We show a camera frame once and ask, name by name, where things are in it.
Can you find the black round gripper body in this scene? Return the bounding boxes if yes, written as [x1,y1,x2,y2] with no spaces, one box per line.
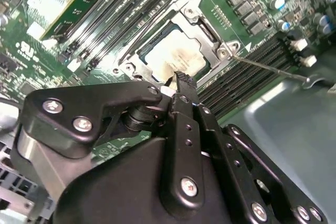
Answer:
[52,134,247,224]

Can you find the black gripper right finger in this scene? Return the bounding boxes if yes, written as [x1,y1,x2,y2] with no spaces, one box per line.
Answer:
[195,104,329,224]

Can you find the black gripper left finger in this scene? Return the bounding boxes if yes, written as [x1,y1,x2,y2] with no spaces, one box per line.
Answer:
[15,70,208,213]

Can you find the thin metal locking lever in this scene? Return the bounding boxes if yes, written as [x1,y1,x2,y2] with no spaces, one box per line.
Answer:
[228,53,336,91]

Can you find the silver-topped CPU plate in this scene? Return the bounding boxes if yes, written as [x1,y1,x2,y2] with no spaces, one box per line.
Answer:
[139,22,211,90]

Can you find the metal socket cover frame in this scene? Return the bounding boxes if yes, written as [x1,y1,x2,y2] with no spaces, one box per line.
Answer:
[123,6,226,83]

